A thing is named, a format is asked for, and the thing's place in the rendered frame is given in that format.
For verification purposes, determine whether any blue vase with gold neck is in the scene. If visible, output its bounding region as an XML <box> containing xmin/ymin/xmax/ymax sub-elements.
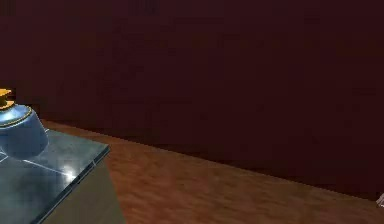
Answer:
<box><xmin>0</xmin><ymin>88</ymin><xmax>50</xmax><ymax>160</ymax></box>

